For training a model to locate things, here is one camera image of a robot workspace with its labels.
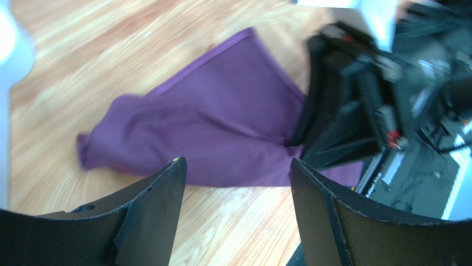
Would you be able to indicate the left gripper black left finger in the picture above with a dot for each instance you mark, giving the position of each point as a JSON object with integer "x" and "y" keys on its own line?
{"x": 133, "y": 226}

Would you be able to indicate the purple cloth napkin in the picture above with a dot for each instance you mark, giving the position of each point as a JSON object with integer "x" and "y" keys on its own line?
{"x": 230, "y": 114}

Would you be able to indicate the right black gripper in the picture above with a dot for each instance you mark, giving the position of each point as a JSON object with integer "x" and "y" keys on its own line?
{"x": 349, "y": 114}

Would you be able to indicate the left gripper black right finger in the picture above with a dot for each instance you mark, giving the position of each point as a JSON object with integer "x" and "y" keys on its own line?
{"x": 338, "y": 226}

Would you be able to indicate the white grey clothes rack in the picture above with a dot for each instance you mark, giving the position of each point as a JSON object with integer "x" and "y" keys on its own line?
{"x": 17, "y": 60}

